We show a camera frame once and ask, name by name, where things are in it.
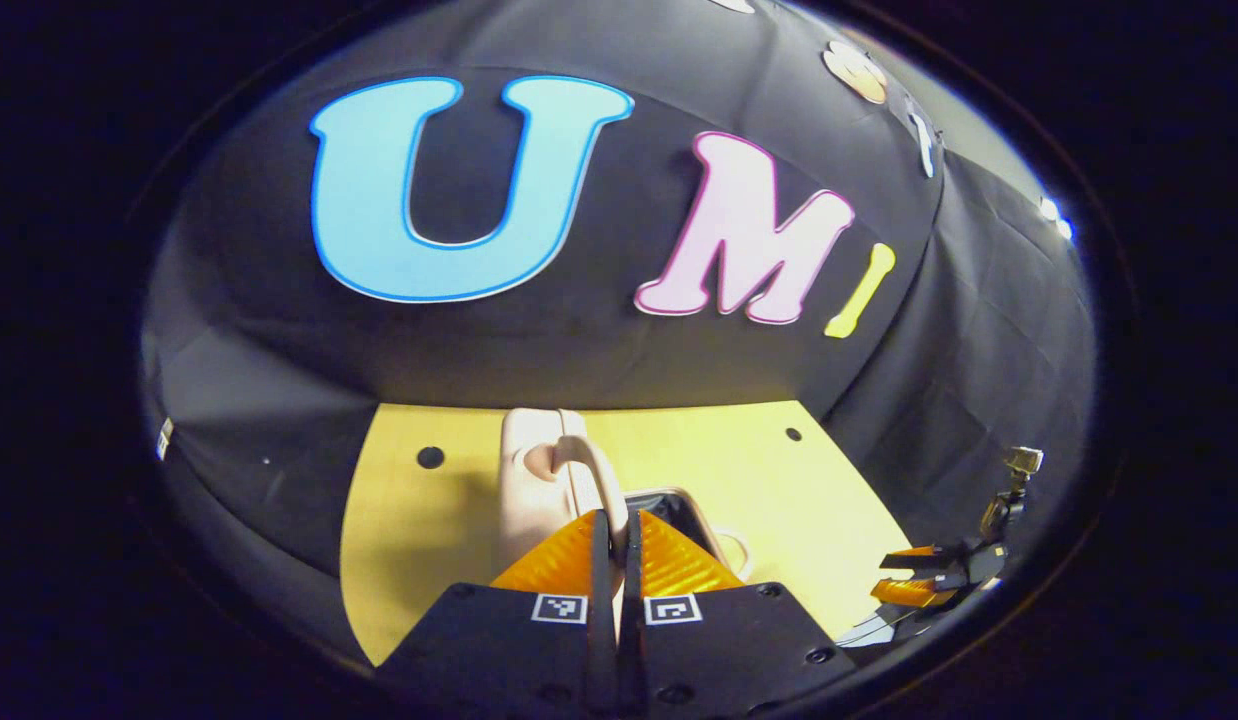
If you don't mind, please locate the black backdrop cloth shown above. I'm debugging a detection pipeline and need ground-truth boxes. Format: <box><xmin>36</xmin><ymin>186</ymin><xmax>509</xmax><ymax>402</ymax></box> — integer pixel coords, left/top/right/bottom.
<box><xmin>139</xmin><ymin>0</ymin><xmax>1100</xmax><ymax>661</ymax></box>

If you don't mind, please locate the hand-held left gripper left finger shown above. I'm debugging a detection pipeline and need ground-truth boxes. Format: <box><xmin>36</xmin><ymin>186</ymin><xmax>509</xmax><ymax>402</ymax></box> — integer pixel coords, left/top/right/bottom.
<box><xmin>374</xmin><ymin>508</ymin><xmax>622</xmax><ymax>719</ymax></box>

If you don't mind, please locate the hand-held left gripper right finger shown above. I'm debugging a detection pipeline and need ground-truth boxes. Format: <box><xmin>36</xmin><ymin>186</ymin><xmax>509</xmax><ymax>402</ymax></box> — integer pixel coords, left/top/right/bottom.
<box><xmin>621</xmin><ymin>508</ymin><xmax>860</xmax><ymax>719</ymax></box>

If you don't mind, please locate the pink suitcase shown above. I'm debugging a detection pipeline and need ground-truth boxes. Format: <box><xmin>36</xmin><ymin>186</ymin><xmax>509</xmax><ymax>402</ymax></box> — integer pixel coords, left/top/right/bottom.
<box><xmin>493</xmin><ymin>406</ymin><xmax>756</xmax><ymax>601</ymax></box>

